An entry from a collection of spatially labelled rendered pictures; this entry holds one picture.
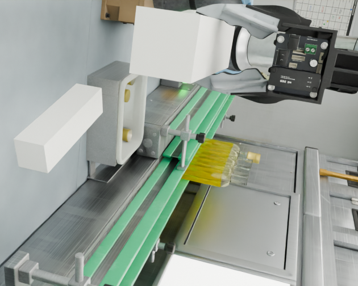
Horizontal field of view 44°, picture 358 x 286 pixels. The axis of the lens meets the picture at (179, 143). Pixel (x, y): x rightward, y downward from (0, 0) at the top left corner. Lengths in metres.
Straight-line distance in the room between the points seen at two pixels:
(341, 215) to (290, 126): 5.93
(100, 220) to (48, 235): 0.12
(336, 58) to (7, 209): 0.64
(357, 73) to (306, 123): 7.07
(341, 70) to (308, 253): 0.94
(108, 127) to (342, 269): 0.78
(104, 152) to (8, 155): 0.33
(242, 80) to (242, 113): 7.03
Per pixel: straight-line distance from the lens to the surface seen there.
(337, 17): 7.13
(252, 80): 0.50
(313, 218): 1.50
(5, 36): 0.77
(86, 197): 1.08
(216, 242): 1.28
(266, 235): 1.36
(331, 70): 0.44
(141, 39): 0.42
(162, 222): 1.17
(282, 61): 0.45
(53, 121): 0.87
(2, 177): 0.83
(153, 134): 1.24
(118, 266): 0.91
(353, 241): 1.49
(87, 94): 0.96
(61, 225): 0.99
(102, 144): 1.09
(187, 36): 0.40
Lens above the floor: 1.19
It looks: 12 degrees down
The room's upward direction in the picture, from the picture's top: 101 degrees clockwise
